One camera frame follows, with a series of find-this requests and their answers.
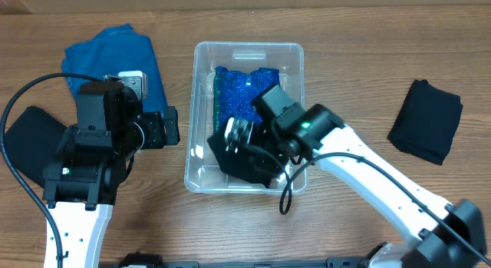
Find blue glitter fabric garment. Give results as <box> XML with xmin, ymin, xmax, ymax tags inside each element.
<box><xmin>213</xmin><ymin>66</ymin><xmax>280</xmax><ymax>132</ymax></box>

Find black cloth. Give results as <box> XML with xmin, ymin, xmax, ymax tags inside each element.
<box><xmin>387</xmin><ymin>80</ymin><xmax>463</xmax><ymax>165</ymax></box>
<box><xmin>5</xmin><ymin>106</ymin><xmax>67</xmax><ymax>187</ymax></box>
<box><xmin>207</xmin><ymin>122</ymin><xmax>288</xmax><ymax>188</ymax></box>

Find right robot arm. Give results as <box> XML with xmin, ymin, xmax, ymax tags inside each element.
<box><xmin>252</xmin><ymin>85</ymin><xmax>490</xmax><ymax>267</ymax></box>

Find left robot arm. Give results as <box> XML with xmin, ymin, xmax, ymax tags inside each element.
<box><xmin>43</xmin><ymin>71</ymin><xmax>180</xmax><ymax>267</ymax></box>

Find clear plastic storage container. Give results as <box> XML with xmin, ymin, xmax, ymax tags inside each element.
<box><xmin>184</xmin><ymin>41</ymin><xmax>305</xmax><ymax>195</ymax></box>

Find folded blue denim jeans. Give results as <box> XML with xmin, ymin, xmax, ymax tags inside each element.
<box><xmin>61</xmin><ymin>24</ymin><xmax>167</xmax><ymax>112</ymax></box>

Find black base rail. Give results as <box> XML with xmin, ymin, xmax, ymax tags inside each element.
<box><xmin>99</xmin><ymin>252</ymin><xmax>369</xmax><ymax>268</ymax></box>

